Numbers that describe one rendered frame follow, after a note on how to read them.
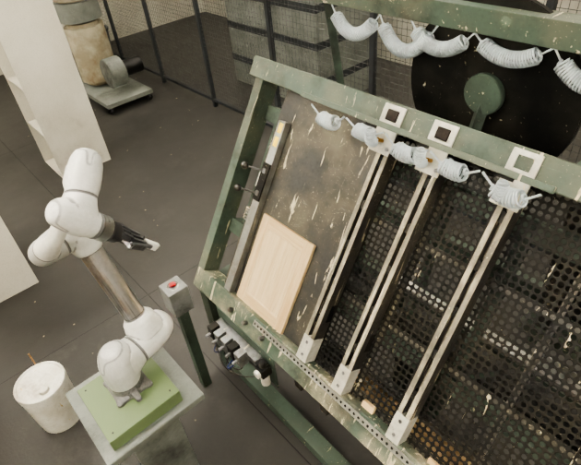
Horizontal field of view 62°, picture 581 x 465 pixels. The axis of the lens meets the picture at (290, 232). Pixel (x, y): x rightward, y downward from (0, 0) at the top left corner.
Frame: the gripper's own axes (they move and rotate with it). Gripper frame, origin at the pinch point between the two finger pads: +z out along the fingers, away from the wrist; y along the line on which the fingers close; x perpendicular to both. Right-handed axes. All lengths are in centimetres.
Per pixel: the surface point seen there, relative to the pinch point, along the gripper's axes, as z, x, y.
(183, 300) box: 79, 43, 29
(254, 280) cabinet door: 82, 3, 7
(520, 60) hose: 51, -145, -28
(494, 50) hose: 51, -143, -17
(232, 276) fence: 83, 12, 19
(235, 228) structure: 85, -5, 41
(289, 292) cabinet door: 77, -9, -15
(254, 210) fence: 70, -23, 28
